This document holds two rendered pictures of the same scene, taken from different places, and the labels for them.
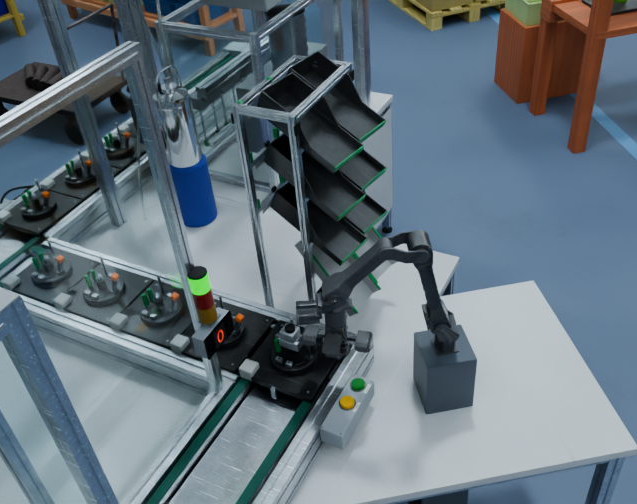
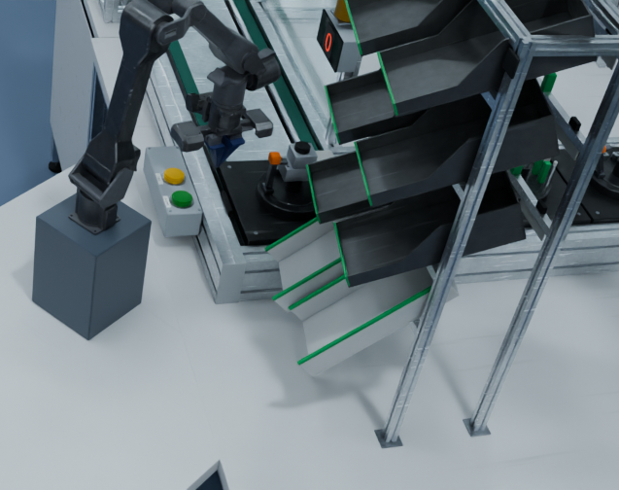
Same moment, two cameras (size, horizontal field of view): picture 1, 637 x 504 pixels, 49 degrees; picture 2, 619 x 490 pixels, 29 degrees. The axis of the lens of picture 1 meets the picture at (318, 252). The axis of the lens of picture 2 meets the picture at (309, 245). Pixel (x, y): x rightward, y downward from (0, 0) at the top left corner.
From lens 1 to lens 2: 2.84 m
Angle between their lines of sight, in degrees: 86
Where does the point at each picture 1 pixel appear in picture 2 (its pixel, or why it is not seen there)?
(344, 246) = (333, 192)
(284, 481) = (162, 93)
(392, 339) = (221, 346)
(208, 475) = (249, 96)
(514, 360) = (12, 396)
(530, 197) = not seen: outside the picture
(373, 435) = not seen: hidden behind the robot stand
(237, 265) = (574, 360)
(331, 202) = (362, 100)
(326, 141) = (409, 18)
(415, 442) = not seen: hidden behind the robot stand
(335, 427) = (161, 152)
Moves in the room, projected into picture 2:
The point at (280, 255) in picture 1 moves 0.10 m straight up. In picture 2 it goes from (544, 411) to (562, 373)
